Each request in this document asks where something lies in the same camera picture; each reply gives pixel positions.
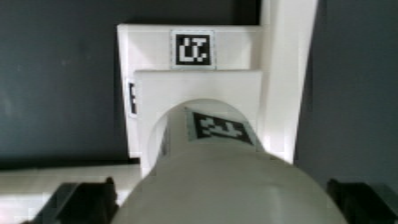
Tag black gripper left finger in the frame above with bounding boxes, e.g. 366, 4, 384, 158
22, 177, 119, 224

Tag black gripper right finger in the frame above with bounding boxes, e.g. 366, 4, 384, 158
327, 179, 398, 224

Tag white lamp bulb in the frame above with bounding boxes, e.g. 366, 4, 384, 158
112, 109, 349, 224

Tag white lamp base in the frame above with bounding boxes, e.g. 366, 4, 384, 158
118, 24, 263, 171

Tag white front fence rail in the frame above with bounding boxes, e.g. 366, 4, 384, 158
0, 164, 141, 224

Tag white fence rail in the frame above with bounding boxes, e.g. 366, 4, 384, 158
0, 164, 141, 224
258, 0, 318, 163

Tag white right fence rail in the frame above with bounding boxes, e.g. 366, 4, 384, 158
258, 0, 318, 163

